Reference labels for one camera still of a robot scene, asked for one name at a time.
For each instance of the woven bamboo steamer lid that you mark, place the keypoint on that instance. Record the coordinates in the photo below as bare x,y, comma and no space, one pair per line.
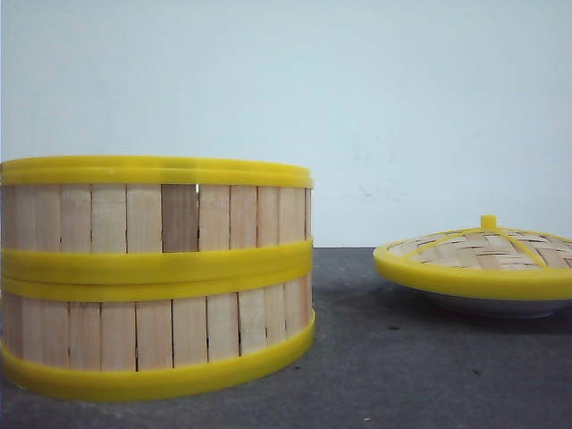
485,262

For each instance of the white plate under lid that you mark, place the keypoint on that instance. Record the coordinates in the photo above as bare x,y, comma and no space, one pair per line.
498,308

